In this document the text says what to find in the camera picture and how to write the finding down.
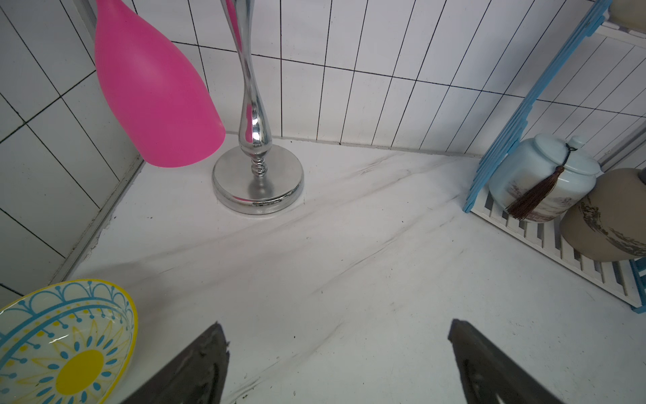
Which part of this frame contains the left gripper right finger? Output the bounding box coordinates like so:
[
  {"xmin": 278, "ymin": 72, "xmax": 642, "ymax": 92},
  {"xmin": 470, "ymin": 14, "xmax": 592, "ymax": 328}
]
[{"xmin": 448, "ymin": 319, "xmax": 561, "ymax": 403}]

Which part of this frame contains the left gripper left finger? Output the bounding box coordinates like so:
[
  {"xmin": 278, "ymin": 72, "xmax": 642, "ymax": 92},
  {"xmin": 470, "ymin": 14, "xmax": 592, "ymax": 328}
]
[{"xmin": 124, "ymin": 323, "xmax": 230, "ymax": 404}]

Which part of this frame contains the brown ceramic tea canister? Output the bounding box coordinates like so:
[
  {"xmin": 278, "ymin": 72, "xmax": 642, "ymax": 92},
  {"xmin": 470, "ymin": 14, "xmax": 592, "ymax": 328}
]
[{"xmin": 560, "ymin": 168, "xmax": 645, "ymax": 262}]

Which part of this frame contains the light blue tea canister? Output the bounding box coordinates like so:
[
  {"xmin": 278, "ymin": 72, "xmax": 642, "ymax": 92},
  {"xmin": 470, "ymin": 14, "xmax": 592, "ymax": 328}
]
[{"xmin": 488, "ymin": 134, "xmax": 601, "ymax": 223}]

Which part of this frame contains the blue white wooden shelf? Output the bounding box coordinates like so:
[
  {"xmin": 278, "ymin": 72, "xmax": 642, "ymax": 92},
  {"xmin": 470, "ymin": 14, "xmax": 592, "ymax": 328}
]
[{"xmin": 463, "ymin": 1, "xmax": 645, "ymax": 313}]

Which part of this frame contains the cream ceramic tea canister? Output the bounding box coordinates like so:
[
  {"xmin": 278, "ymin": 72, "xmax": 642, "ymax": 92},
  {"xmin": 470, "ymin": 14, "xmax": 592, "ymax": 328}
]
[{"xmin": 608, "ymin": 0, "xmax": 646, "ymax": 33}]

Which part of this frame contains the yellow blue patterned bowl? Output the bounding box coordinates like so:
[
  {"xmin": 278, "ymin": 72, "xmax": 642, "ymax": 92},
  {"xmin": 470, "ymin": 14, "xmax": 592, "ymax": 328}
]
[{"xmin": 1, "ymin": 279, "xmax": 139, "ymax": 403}]

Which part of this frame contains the chrome glass holder stand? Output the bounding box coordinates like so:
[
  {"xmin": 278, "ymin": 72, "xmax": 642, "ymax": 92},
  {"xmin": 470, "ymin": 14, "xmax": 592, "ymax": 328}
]
[{"xmin": 212, "ymin": 1, "xmax": 304, "ymax": 215}]

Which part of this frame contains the pink plastic wine glass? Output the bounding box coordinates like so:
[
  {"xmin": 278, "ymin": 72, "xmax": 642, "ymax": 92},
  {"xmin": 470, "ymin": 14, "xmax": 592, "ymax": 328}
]
[{"xmin": 95, "ymin": 1, "xmax": 225, "ymax": 168}]

